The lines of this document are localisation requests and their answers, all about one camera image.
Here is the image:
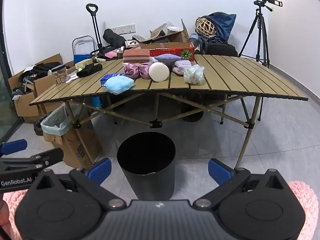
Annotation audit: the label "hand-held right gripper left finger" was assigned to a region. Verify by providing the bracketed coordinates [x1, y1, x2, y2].
[29, 158, 127, 210]

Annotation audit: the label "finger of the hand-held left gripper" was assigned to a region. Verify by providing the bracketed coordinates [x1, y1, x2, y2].
[0, 148, 64, 173]
[0, 139, 28, 157]

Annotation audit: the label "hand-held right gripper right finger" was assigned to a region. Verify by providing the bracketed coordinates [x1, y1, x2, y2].
[192, 158, 291, 210]

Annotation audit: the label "black round trash bin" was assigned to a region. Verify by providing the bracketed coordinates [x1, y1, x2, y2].
[117, 132, 176, 201]

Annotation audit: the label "light blue fluffy cloth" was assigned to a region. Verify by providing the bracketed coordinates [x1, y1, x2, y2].
[104, 76, 135, 95]

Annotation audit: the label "clear plastic bag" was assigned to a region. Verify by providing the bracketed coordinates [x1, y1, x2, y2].
[183, 64, 205, 85]

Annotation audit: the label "purple satin cloth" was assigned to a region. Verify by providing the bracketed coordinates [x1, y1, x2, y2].
[123, 62, 153, 80]

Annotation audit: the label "white foam roll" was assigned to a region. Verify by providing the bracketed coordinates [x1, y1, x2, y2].
[148, 62, 171, 82]

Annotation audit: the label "dark plastic bag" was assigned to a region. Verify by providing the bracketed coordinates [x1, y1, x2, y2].
[34, 114, 50, 137]

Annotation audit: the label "cardboard box with blue label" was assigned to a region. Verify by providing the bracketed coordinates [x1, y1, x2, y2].
[44, 110, 103, 169]

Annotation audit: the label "large open cardboard box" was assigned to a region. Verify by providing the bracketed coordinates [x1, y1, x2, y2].
[7, 53, 64, 124]

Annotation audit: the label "pale green bin liner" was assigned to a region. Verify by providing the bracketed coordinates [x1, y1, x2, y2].
[40, 102, 83, 136]

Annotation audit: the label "black wagon wheel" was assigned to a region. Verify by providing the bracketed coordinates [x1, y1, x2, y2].
[181, 100, 204, 122]

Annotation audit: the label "black backpack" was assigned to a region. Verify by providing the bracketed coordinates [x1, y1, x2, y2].
[21, 62, 66, 85]

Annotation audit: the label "clear snack jar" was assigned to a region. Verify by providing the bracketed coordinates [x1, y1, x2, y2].
[51, 64, 68, 86]

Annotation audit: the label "tan folding camping table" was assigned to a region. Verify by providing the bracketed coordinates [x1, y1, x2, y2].
[29, 54, 309, 170]

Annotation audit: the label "black cloth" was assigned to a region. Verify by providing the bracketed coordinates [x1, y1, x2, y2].
[76, 63, 103, 78]

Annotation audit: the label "pink fluffy slippers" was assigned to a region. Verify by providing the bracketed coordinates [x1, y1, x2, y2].
[171, 60, 193, 75]

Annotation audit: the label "pink brown striped box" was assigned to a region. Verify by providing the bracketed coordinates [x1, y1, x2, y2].
[122, 49, 150, 64]

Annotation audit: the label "black suitcase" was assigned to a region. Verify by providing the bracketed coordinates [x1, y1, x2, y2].
[200, 39, 238, 57]

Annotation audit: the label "red cardboard box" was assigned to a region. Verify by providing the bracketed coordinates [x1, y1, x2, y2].
[130, 42, 195, 62]

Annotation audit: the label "black pouch bag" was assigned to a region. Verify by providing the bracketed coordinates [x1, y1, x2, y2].
[103, 29, 127, 48]

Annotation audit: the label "torn brown cardboard box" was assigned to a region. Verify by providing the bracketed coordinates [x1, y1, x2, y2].
[132, 19, 190, 44]

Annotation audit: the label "dark blue bag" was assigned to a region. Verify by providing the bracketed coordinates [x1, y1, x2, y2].
[200, 12, 237, 44]

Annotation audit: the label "wicker ball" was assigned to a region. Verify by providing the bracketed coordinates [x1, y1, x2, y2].
[195, 17, 217, 37]

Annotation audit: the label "black tripod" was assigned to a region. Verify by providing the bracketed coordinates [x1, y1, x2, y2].
[238, 6, 271, 69]

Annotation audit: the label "grey folding frame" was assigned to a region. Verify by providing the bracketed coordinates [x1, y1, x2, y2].
[72, 35, 95, 64]

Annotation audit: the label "white wall socket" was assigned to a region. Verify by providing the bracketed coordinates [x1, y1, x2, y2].
[110, 24, 136, 35]

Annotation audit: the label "black camcorder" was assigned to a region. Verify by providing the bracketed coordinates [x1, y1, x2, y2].
[253, 0, 283, 12]

